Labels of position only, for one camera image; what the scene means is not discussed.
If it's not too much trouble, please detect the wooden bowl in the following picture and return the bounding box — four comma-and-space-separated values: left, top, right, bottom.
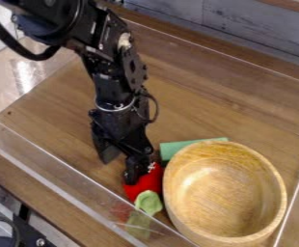
164, 141, 287, 247

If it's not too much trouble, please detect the black cable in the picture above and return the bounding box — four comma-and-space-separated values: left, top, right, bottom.
0, 6, 63, 62

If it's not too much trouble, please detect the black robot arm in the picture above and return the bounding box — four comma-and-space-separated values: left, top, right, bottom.
0, 0, 154, 185

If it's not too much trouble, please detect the black clamp base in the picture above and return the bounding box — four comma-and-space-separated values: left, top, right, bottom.
14, 205, 56, 247

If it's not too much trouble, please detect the clear acrylic front wall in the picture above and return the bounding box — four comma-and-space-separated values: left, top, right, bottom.
0, 123, 196, 247

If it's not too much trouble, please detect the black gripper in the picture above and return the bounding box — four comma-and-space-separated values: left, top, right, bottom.
90, 96, 154, 185

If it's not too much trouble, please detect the green rectangular block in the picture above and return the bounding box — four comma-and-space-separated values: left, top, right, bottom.
158, 136, 230, 163

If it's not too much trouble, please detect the red felt strawberry toy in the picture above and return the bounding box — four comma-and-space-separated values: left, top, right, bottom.
123, 161, 166, 217

